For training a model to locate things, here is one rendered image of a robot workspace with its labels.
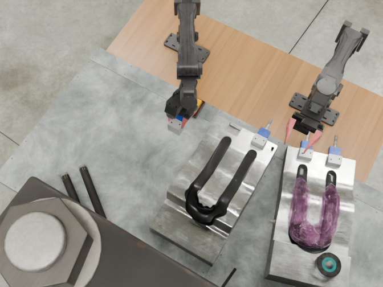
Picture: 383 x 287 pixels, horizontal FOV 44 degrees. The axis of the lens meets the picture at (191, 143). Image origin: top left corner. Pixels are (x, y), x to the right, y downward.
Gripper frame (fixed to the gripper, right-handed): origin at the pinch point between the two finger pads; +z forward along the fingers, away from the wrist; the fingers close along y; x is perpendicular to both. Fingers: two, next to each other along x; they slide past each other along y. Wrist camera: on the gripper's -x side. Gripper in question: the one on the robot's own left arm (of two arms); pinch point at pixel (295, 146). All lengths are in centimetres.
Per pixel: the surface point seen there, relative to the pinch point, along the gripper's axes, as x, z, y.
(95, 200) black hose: 31, 40, -54
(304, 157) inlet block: 31.7, -11.7, 4.9
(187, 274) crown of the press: -84, 56, -4
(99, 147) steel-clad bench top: 38, 21, -67
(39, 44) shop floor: 121, -39, -171
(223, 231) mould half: 31.3, 27.6, -8.5
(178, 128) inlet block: 23.3, 3.9, -40.1
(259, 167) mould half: 30.4, 0.3, -7.8
